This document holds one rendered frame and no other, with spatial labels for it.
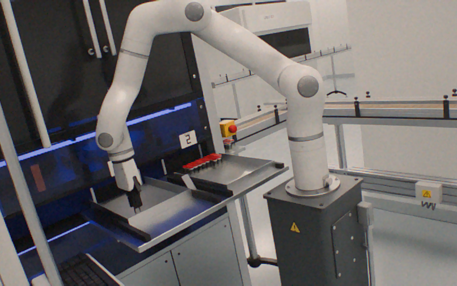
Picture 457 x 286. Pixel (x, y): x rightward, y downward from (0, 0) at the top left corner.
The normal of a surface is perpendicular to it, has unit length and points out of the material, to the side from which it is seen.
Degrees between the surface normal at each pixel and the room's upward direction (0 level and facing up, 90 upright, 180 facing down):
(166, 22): 100
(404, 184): 90
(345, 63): 90
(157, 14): 80
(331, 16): 90
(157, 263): 90
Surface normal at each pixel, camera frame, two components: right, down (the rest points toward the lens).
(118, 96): 0.23, -0.53
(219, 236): 0.67, 0.07
